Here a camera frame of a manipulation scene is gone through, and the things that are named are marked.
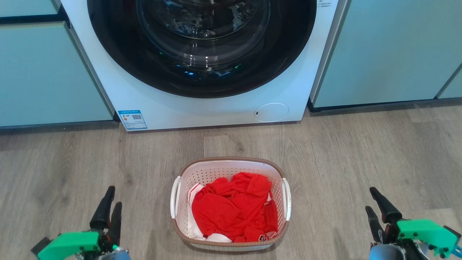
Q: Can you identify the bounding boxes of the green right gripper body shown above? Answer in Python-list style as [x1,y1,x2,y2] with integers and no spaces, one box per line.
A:
[383,219,459,259]

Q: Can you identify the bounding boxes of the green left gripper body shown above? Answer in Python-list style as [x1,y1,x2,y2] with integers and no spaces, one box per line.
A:
[38,228,119,260]

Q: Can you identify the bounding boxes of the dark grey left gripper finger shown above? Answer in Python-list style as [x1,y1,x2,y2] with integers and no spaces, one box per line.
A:
[90,186,116,232]
[108,201,123,247]

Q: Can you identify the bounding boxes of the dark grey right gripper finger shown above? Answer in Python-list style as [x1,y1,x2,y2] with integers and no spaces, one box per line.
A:
[369,187,402,224]
[365,206,385,243]

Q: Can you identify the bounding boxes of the white laundry basket brown rim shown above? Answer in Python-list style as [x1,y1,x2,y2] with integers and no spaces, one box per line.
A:
[170,157,291,252]

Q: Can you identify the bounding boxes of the white garment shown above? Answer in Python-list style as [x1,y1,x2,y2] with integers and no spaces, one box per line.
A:
[187,183,232,243]

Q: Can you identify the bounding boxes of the blue energy label sticker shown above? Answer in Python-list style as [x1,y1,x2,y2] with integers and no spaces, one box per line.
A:
[118,110,148,131]

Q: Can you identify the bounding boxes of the red garment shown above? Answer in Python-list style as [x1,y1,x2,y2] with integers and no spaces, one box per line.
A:
[191,172,279,243]

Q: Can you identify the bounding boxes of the pale green cabinet door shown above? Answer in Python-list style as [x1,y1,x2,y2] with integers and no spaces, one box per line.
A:
[437,67,462,100]
[0,22,114,128]

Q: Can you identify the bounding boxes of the white front-load washing machine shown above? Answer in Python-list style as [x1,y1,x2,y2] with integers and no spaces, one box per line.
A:
[61,0,349,131]

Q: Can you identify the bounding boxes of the round white filter cover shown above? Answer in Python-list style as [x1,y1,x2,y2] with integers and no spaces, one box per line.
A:
[254,103,289,122]

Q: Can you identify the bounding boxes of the right teal cabinet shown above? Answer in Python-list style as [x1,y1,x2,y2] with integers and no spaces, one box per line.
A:
[311,0,462,109]

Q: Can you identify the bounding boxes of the black round washer door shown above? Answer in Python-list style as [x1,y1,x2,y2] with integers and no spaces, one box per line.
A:
[87,0,317,99]

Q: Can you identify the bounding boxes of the pale green cabinet drawer front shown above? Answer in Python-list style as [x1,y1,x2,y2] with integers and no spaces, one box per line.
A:
[0,0,62,18]

